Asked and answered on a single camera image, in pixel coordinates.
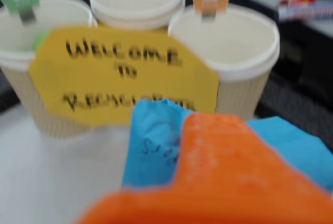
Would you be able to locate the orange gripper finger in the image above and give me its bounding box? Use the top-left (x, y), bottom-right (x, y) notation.
top-left (72, 113), bottom-right (333, 224)

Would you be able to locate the blue paper bundle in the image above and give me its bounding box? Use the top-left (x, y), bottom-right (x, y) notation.
top-left (121, 99), bottom-right (333, 193)

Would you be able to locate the black foam border strip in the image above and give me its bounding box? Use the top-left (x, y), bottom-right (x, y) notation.
top-left (256, 73), bottom-right (333, 154)

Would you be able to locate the paper cup with orange tag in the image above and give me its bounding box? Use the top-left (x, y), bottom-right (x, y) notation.
top-left (168, 4), bottom-right (281, 121)

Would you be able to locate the yellow welcome paper sign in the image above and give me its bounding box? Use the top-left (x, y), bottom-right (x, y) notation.
top-left (29, 26), bottom-right (220, 127)

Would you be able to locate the whiteboard marker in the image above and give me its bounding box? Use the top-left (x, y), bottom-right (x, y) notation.
top-left (277, 0), bottom-right (333, 22)

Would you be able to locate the paper cup with green tag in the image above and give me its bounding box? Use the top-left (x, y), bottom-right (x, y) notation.
top-left (0, 0), bottom-right (98, 140)

